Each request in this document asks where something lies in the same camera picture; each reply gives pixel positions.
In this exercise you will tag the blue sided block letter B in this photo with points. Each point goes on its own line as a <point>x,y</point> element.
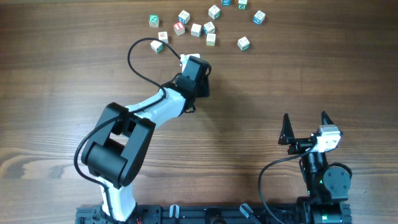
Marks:
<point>209,28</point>

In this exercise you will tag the blue block top edge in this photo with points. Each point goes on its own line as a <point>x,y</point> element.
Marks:
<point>226,2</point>

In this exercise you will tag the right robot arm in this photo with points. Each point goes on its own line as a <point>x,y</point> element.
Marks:
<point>327,184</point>

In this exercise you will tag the red letter I block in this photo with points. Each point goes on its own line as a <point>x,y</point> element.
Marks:
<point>179,28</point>

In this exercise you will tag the green letter N block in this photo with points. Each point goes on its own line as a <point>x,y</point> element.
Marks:
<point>154,20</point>

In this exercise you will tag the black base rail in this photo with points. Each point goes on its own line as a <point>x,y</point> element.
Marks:
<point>286,213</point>

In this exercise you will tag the wooden block red print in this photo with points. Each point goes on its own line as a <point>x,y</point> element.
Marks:
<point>163,36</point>

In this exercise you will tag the wooden block yellow sided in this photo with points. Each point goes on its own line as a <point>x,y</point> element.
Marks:
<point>210,39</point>

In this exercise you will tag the wooden block number 9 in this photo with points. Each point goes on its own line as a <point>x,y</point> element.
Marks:
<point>196,30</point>

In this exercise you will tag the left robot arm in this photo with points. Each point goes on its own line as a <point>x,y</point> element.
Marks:
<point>115,152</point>

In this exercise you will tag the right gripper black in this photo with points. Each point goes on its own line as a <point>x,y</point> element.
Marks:
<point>287,137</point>

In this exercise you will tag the blue sided block upper left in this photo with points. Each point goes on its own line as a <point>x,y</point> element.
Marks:
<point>184,17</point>

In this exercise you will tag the green block top edge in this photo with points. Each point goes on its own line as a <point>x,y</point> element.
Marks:
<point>242,4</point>

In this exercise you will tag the blue block far right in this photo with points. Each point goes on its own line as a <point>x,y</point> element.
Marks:
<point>259,17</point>

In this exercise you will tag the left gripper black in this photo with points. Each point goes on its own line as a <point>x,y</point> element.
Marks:
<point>206,88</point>

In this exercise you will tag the wooden block green side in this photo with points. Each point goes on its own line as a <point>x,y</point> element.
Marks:
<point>157,46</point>
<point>243,43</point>
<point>214,12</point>

